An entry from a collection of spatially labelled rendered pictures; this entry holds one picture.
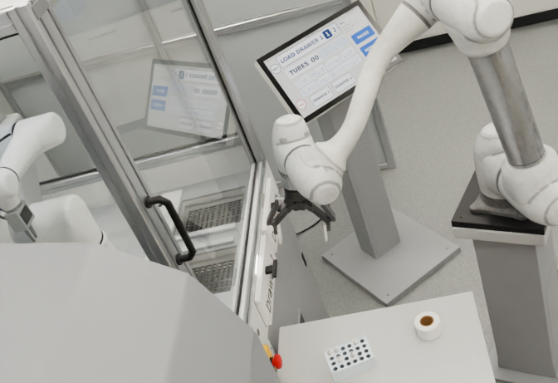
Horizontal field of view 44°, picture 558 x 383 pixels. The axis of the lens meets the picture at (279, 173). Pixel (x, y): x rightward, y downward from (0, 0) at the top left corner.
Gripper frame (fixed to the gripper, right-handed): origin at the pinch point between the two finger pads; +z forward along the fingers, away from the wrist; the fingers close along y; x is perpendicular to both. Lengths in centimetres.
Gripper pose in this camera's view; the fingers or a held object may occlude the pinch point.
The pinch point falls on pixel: (303, 237)
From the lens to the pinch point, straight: 205.8
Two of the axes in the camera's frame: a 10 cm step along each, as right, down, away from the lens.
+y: -9.9, 0.7, 0.9
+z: 1.1, 8.1, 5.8
